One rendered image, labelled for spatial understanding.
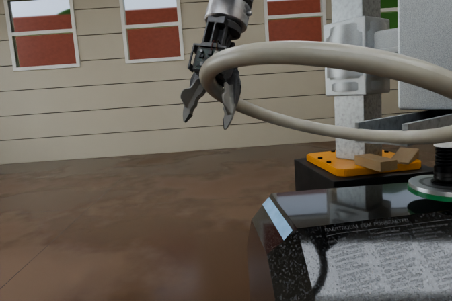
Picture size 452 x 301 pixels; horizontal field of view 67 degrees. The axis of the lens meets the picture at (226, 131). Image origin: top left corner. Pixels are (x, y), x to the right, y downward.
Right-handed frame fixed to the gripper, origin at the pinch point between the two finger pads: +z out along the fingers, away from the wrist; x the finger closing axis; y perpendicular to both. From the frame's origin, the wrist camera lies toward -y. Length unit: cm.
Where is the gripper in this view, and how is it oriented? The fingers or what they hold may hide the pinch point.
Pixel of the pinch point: (206, 121)
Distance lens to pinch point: 70.4
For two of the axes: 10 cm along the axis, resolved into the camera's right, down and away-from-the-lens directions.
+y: -3.0, -1.9, -9.3
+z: -2.2, 9.7, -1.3
